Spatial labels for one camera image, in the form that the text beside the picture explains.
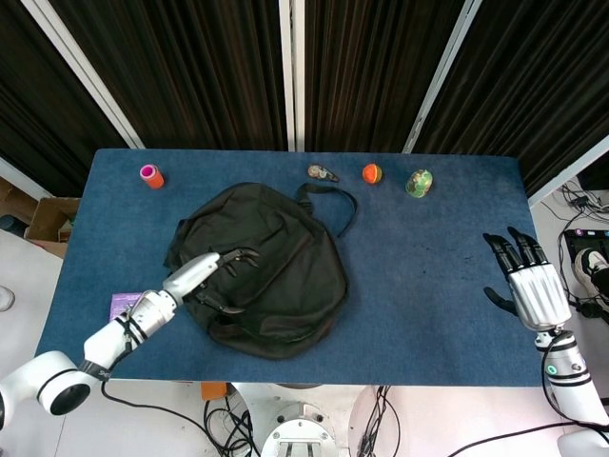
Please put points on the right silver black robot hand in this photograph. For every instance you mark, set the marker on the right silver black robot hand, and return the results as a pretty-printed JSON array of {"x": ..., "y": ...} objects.
[{"x": 537, "y": 295}]

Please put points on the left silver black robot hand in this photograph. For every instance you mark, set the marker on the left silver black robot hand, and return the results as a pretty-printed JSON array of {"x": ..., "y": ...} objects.
[{"x": 190, "y": 278}]

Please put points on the black backpack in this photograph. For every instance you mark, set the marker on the black backpack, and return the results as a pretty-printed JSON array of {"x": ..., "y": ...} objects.
[{"x": 285, "y": 295}]

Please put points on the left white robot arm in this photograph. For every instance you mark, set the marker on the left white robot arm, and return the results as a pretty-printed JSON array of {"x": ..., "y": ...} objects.
[{"x": 107, "y": 345}]

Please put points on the round white robot base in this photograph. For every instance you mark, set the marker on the round white robot base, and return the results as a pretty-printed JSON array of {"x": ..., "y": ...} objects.
[{"x": 297, "y": 433}]

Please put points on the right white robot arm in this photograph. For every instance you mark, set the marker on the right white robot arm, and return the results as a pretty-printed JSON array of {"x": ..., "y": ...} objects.
[{"x": 566, "y": 366}]

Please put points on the cardboard box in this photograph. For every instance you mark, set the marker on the cardboard box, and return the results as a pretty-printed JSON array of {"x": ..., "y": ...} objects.
[{"x": 47, "y": 214}]

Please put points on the white black shoe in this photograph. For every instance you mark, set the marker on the white black shoe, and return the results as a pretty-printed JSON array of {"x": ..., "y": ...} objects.
[{"x": 592, "y": 266}]

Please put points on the black device with coloured buttons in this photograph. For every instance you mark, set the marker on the black device with coloured buttons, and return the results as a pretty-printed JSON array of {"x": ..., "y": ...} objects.
[{"x": 583, "y": 238}]

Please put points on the purple box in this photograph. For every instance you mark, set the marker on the purple box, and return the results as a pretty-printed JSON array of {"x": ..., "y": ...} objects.
[{"x": 119, "y": 302}]

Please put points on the pink orange cylinder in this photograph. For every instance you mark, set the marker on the pink orange cylinder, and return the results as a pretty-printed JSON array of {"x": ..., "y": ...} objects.
[{"x": 152, "y": 177}]

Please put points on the blue table cloth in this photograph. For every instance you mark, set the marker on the blue table cloth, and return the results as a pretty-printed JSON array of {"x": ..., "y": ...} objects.
[{"x": 428, "y": 323}]

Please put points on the orange box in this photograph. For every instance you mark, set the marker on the orange box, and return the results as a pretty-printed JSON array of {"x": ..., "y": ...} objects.
[{"x": 214, "y": 390}]

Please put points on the green camouflage egg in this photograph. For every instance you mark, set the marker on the green camouflage egg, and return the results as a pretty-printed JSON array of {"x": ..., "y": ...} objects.
[{"x": 418, "y": 183}]

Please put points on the orange ball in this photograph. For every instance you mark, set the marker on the orange ball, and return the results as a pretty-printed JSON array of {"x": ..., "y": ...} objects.
[{"x": 372, "y": 173}]

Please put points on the black curtain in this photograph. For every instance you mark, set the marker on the black curtain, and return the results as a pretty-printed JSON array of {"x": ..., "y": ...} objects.
[
  {"x": 371, "y": 71},
  {"x": 533, "y": 81},
  {"x": 38, "y": 109},
  {"x": 190, "y": 71}
]

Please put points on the white frame post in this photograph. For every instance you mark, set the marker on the white frame post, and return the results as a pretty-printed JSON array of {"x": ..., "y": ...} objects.
[
  {"x": 566, "y": 178},
  {"x": 85, "y": 76},
  {"x": 291, "y": 76},
  {"x": 440, "y": 81}
]

